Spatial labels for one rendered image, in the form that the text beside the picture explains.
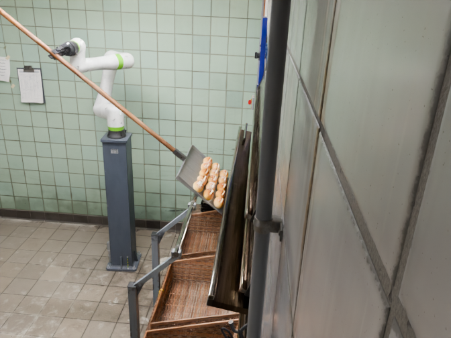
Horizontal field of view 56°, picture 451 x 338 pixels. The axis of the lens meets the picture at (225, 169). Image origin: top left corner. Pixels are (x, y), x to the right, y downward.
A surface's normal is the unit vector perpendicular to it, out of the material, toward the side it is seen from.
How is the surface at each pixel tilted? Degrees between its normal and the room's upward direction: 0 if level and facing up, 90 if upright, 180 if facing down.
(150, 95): 90
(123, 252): 90
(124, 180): 90
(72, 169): 90
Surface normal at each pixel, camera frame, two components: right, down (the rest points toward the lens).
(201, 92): -0.08, 0.38
